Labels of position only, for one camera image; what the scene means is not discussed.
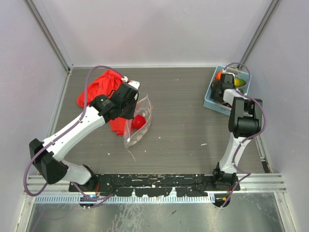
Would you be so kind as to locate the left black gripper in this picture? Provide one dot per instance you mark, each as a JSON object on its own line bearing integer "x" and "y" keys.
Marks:
{"x": 130, "y": 114}

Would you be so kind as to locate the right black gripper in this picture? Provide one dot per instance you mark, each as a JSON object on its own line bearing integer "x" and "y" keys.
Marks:
{"x": 216, "y": 86}

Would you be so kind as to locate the clear polka dot zip bag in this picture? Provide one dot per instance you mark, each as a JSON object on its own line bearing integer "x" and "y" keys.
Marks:
{"x": 132, "y": 136}

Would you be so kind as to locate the red pepper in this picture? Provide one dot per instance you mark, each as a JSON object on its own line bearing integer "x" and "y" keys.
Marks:
{"x": 138, "y": 122}

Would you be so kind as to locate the red tomato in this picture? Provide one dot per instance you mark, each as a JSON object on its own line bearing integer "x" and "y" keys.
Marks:
{"x": 227, "y": 105}

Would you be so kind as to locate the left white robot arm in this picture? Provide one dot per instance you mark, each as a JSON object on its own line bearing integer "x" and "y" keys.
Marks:
{"x": 48, "y": 155}

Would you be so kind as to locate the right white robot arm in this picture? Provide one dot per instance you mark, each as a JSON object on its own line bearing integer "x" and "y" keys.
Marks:
{"x": 245, "y": 122}

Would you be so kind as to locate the light blue plastic basket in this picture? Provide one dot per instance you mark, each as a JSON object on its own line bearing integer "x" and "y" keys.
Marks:
{"x": 216, "y": 105}

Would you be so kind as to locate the orange fruit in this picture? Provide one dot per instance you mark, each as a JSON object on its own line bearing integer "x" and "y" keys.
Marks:
{"x": 218, "y": 76}

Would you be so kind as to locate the orange green mango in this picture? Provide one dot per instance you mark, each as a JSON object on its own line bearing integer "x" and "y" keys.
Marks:
{"x": 239, "y": 82}

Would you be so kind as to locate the red cloth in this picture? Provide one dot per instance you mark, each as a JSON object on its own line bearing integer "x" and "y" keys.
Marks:
{"x": 104, "y": 84}

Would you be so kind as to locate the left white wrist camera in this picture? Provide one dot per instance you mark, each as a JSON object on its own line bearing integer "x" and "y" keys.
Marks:
{"x": 133, "y": 83}

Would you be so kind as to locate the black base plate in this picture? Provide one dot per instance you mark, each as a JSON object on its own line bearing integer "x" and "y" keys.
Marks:
{"x": 155, "y": 185}

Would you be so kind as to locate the grey slotted cable duct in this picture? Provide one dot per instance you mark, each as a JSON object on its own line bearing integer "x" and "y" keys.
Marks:
{"x": 77, "y": 198}

